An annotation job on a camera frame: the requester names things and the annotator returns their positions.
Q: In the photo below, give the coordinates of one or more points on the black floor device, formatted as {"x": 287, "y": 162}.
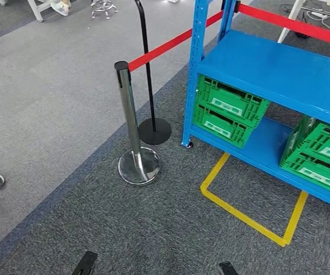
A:
{"x": 302, "y": 35}

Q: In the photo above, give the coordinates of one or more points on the blue metal shelf rack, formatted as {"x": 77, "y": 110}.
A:
{"x": 268, "y": 68}

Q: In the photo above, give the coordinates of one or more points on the black robot right foot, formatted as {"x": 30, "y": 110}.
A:
{"x": 226, "y": 268}

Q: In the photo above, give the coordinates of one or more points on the person at far desk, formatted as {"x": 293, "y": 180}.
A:
{"x": 60, "y": 7}

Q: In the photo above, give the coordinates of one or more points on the chrome swivel stool base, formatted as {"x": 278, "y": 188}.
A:
{"x": 103, "y": 7}

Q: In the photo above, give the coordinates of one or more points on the black stanchion post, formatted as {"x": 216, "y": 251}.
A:
{"x": 153, "y": 131}

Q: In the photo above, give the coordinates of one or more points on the black robot left foot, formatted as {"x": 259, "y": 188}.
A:
{"x": 85, "y": 264}

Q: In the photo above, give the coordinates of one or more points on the black robot foot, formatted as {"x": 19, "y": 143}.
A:
{"x": 226, "y": 268}
{"x": 85, "y": 264}

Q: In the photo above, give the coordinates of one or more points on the small white power strip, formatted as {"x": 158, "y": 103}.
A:
{"x": 319, "y": 14}

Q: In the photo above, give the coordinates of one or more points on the yellow floor tape square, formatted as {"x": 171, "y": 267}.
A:
{"x": 239, "y": 212}

